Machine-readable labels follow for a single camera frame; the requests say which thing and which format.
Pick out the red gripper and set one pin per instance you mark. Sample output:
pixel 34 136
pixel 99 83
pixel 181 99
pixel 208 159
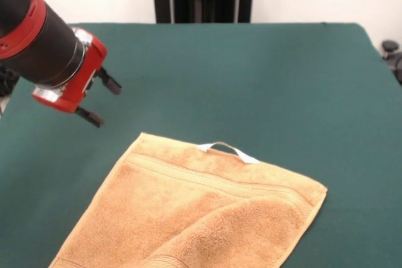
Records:
pixel 83 76

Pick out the tan terry towel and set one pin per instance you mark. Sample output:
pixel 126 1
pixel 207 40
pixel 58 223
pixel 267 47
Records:
pixel 204 217

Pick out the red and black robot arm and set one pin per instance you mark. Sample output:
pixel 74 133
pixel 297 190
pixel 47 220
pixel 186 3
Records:
pixel 31 29

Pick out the dark green table cloth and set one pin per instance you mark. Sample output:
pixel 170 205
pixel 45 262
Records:
pixel 251 76

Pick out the dark stand base foot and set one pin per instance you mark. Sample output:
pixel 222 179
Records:
pixel 389 46

